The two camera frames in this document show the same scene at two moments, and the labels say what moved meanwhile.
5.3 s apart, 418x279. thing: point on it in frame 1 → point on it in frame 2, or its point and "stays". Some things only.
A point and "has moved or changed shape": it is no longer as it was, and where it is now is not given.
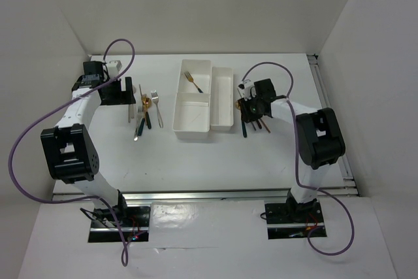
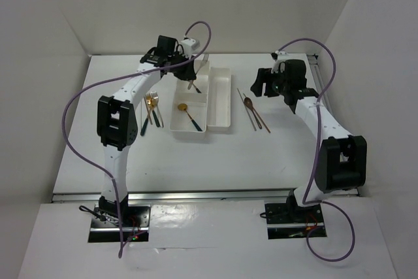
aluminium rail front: (226, 196) stays
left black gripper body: (114, 96) → (181, 70)
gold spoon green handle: (147, 103) has moved or changed shape
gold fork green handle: (143, 120) → (148, 96)
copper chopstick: (264, 124) stays
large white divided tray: (192, 111) stays
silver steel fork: (155, 98) stays
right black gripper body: (251, 109) → (276, 84)
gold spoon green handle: (245, 132) → (183, 106)
